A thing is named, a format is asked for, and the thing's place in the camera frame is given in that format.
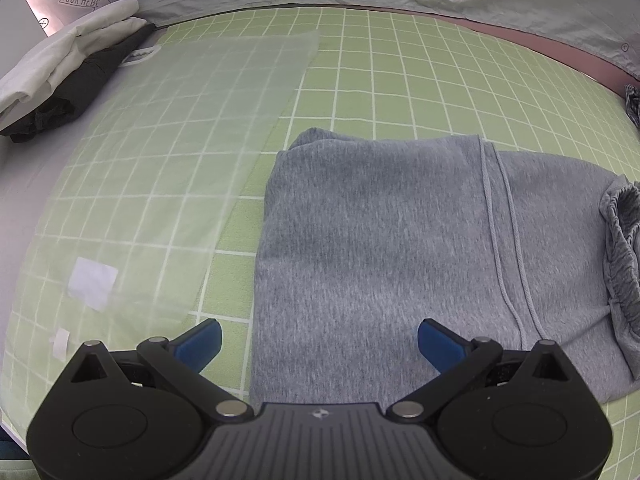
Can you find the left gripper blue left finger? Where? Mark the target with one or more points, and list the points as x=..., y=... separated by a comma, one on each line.
x=176, y=366

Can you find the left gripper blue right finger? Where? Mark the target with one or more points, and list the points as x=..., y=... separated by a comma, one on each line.
x=461, y=365

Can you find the grey sweatpants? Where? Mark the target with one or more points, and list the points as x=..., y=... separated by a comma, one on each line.
x=362, y=240

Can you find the translucent plastic zipper bag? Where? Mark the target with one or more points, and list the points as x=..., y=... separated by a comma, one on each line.
x=123, y=244

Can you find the black folded garment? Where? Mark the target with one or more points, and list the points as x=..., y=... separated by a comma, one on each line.
x=77, y=91

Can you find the green grid cutting mat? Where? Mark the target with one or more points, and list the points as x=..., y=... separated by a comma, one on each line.
x=377, y=77

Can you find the white folded garment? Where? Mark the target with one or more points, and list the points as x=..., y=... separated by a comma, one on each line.
x=42, y=69

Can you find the blue plaid shirt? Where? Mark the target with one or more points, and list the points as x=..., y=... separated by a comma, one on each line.
x=632, y=104

